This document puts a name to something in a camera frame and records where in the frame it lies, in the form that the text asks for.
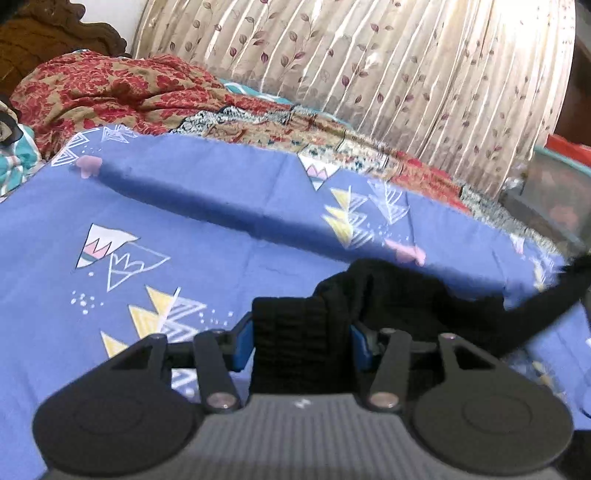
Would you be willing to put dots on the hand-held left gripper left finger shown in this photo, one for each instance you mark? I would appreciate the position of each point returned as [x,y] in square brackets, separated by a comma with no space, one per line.
[242,344]

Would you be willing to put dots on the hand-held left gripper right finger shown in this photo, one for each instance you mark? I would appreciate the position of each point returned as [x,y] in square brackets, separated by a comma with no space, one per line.
[359,346]

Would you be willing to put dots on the black pants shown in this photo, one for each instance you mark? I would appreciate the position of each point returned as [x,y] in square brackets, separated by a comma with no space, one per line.
[369,300]

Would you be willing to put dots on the blue printed bedsheet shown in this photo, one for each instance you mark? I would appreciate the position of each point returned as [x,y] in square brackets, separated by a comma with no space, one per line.
[194,217]

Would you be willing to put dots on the patchwork patterned quilt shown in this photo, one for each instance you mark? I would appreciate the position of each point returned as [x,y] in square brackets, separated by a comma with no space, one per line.
[323,134]

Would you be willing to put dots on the clear storage box teal lid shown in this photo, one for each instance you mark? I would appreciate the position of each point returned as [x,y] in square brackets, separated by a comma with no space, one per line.
[554,198]

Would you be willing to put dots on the red floral blanket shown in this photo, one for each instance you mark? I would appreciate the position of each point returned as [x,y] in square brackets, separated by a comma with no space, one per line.
[115,92]

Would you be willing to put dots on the beige leaf print curtain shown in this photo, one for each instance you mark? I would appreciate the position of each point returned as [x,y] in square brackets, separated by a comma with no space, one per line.
[369,60]

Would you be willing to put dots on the teal patterned cloth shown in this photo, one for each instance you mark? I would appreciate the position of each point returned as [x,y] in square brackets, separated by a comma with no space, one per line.
[14,161]

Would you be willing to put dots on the red cloth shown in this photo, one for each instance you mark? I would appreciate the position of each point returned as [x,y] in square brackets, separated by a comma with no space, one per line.
[570,144]

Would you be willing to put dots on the carved wooden headboard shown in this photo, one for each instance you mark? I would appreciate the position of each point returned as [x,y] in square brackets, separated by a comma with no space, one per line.
[32,37]

